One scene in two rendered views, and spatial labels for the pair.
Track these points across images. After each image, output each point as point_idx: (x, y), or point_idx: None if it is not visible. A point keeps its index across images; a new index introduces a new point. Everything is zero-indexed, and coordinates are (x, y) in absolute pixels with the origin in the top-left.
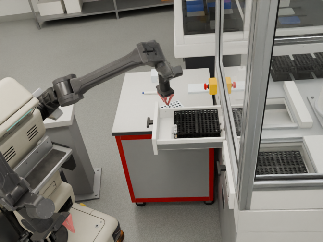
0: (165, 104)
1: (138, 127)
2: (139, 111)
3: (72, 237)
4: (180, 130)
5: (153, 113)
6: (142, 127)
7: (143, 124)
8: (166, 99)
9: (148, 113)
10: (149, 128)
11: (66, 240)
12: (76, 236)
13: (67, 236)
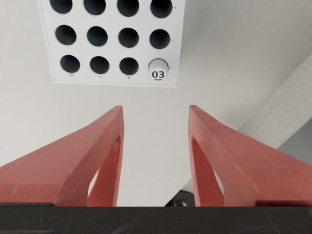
0: (46, 28)
1: (144, 196)
2: (14, 154)
3: (188, 186)
4: None
5: (61, 100)
6: (158, 186)
7: (139, 172)
8: (118, 126)
9: (55, 122)
10: (185, 164)
11: (188, 193)
12: (191, 182)
13: (182, 191)
